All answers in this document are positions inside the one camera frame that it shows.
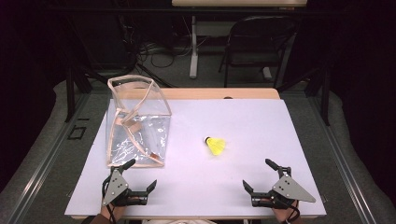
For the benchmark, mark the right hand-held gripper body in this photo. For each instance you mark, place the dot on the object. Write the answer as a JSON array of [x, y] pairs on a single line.
[[289, 188]]

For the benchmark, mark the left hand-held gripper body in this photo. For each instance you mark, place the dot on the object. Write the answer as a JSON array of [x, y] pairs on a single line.
[[116, 185]]

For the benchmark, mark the transparent bag with beige trim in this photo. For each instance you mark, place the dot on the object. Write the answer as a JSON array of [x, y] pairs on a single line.
[[137, 137]]

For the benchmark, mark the yellow shuttlecock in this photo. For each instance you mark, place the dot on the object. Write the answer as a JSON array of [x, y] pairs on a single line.
[[216, 146]]

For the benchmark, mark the person's right hand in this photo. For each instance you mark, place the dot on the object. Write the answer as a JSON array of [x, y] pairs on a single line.
[[285, 214]]

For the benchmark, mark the person's left hand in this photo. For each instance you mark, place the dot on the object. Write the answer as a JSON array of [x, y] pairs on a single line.
[[112, 211]]

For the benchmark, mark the white board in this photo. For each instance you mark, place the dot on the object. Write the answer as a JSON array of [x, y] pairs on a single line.
[[233, 124]]

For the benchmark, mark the black metal stand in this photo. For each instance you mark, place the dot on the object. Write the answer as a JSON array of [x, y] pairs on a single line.
[[73, 90], [323, 93]]

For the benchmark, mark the wooden table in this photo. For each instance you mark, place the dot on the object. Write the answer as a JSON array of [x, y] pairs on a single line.
[[218, 93]]

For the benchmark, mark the black folding chair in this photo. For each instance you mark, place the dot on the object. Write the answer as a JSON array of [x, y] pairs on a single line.
[[258, 43]]

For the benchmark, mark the white desk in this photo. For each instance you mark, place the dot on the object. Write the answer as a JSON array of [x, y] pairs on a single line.
[[194, 46]]

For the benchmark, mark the grey metal floor rail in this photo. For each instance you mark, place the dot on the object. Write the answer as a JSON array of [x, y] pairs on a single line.
[[46, 158], [342, 161]]

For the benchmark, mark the black floor socket frame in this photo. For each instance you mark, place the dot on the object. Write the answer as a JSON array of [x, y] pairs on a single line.
[[77, 132]]

